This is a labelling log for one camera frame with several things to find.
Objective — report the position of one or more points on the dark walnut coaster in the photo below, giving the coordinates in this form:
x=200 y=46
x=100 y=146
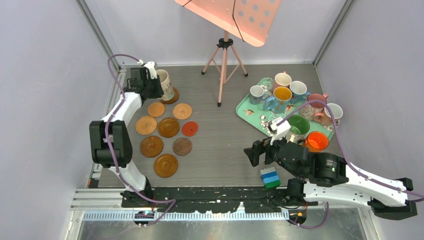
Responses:
x=182 y=146

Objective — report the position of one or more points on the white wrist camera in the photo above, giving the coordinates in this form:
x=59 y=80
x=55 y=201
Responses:
x=279 y=128
x=149 y=66

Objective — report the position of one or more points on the pink white inside mug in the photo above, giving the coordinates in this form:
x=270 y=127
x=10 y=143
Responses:
x=281 y=79

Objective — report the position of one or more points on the mint green floral tray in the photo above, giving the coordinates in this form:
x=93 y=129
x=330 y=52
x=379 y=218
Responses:
x=256 y=115

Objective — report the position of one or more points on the white inside teal mug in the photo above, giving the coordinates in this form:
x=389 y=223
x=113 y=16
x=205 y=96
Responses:
x=298 y=90

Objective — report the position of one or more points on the light plain wooden coaster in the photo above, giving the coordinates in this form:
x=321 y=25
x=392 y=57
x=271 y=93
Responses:
x=156 y=109

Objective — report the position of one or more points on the green inside cream mug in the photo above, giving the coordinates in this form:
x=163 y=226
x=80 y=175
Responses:
x=299 y=127

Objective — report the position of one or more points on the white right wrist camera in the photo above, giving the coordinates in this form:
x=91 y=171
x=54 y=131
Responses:
x=279 y=128

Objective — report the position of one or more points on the pink music stand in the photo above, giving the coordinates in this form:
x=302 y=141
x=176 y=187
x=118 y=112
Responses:
x=248 y=20

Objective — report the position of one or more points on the woven rattan coaster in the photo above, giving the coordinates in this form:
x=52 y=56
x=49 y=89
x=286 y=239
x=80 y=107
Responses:
x=146 y=125
x=182 y=111

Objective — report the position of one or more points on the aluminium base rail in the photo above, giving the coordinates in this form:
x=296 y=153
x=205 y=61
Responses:
x=186 y=204

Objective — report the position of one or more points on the orange mug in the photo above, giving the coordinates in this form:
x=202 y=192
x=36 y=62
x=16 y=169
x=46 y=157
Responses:
x=316 y=142

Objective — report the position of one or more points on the small blue patterned mug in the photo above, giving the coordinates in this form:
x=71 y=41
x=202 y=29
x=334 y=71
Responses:
x=256 y=93

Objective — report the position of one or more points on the yellow inside blue mug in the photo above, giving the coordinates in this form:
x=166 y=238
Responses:
x=278 y=102

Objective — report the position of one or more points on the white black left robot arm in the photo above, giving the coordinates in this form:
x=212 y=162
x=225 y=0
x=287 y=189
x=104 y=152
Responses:
x=110 y=142

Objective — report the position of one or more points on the large ridged brown wooden coaster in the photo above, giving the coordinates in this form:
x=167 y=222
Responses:
x=168 y=127

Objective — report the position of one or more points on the red round paper coaster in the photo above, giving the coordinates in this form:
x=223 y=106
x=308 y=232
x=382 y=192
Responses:
x=190 y=128

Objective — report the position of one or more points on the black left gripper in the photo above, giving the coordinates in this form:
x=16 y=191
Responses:
x=159 y=92

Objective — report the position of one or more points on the cream shell pattern mug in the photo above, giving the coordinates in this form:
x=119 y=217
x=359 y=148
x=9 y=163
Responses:
x=165 y=82

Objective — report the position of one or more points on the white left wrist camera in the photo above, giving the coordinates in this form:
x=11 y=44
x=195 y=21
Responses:
x=149 y=66

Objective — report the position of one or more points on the blue green toy brick stack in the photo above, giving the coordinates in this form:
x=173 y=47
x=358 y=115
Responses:
x=270 y=178

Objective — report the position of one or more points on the pink inside floral mug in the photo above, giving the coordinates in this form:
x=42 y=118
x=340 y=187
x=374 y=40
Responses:
x=309 y=110

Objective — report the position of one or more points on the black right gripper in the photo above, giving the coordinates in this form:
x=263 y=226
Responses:
x=258 y=147

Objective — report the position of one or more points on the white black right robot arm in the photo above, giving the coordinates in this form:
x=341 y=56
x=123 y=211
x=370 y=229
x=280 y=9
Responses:
x=326 y=177

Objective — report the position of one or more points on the peach mug white inside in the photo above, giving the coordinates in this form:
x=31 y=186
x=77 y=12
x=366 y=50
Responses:
x=326 y=117

